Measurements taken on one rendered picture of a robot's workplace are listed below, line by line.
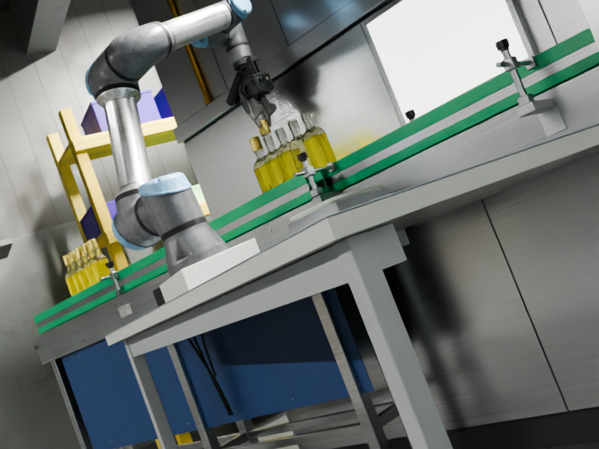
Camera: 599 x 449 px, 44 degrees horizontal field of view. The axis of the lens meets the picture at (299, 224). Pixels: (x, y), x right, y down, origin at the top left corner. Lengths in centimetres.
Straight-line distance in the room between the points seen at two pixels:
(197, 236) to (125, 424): 150
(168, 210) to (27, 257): 328
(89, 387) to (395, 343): 227
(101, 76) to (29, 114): 325
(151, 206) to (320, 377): 78
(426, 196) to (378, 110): 111
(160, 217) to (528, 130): 86
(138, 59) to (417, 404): 120
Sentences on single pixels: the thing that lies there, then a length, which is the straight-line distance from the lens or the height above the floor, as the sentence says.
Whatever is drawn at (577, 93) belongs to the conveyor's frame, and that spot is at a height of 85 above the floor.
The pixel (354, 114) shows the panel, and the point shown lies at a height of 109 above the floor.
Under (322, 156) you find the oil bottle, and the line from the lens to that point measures 214.
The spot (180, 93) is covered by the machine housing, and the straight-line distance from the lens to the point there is 282.
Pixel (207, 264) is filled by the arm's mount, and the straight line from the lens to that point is 166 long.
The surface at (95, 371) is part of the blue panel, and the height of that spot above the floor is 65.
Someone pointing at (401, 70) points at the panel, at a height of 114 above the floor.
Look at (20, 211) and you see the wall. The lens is 502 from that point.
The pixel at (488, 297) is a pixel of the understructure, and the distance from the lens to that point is 214.
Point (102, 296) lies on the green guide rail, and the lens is 294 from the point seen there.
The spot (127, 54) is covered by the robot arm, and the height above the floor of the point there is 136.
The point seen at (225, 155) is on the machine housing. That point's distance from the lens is 267.
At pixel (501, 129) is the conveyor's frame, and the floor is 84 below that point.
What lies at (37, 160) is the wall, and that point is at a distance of 513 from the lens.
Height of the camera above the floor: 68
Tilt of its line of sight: 4 degrees up
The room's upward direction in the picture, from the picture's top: 21 degrees counter-clockwise
